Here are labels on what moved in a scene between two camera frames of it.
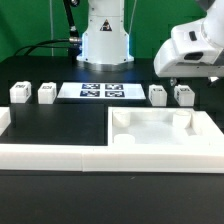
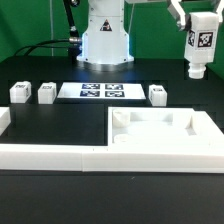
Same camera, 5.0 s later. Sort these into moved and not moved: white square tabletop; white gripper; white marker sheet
Moved: white gripper
Not moved: white marker sheet; white square tabletop
